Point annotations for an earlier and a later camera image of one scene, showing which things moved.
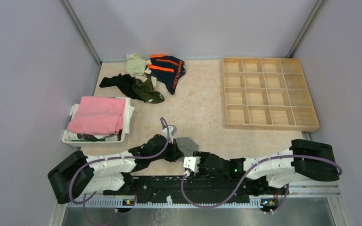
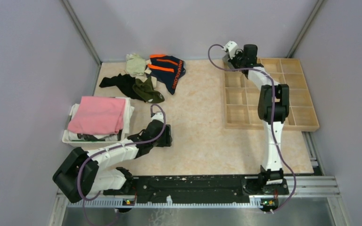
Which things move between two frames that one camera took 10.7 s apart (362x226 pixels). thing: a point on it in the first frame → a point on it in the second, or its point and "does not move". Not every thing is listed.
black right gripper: [203, 154] → [237, 53]
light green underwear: [135, 65] does not move
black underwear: [125, 82] does not move
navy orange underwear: [167, 69] does not move
